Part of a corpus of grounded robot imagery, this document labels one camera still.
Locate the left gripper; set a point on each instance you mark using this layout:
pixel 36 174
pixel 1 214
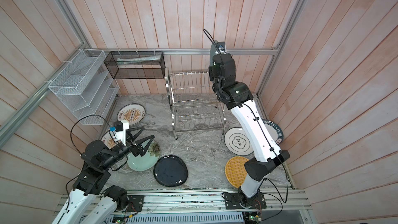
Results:
pixel 137 151

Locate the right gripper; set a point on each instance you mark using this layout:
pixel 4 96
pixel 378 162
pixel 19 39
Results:
pixel 212 73

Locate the orange sunburst plate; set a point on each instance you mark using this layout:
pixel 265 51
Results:
pixel 108 140
pixel 132 113

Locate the grey-green plate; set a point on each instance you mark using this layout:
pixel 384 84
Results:
pixel 213 52

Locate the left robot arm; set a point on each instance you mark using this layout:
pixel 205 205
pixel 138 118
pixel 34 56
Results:
pixel 88 202

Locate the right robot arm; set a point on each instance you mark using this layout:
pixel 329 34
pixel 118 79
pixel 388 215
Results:
pixel 239 100

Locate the chrome dish rack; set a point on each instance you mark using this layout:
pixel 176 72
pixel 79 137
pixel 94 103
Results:
pixel 194 106

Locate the mint plate with flower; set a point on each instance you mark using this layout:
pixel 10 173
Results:
pixel 143 163

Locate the dark blue oval plate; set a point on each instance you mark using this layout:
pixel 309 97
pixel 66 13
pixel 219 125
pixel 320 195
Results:
pixel 170 171

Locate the white plate black outline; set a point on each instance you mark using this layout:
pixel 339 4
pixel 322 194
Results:
pixel 237 142

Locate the black mesh basket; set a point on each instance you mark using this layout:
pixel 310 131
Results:
pixel 135 64

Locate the white plate dark lettered rim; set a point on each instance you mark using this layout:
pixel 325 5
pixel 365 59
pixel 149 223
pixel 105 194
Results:
pixel 274 130

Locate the yellow woven plate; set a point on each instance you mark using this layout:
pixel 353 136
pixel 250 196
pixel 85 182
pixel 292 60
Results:
pixel 235 171

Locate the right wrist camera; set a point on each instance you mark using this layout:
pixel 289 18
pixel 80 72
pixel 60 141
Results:
pixel 221 47

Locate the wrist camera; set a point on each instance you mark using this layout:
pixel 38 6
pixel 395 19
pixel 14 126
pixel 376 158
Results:
pixel 118 132
pixel 221 47

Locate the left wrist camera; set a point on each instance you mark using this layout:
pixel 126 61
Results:
pixel 118 132

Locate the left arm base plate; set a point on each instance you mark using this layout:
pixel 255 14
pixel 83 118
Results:
pixel 135 203

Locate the white wire shelf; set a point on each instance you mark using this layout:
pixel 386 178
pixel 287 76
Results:
pixel 86 92

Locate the aluminium frame rail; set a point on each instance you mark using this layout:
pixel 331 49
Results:
pixel 200 51

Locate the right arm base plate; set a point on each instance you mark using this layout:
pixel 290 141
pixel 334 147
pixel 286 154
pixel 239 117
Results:
pixel 238 200

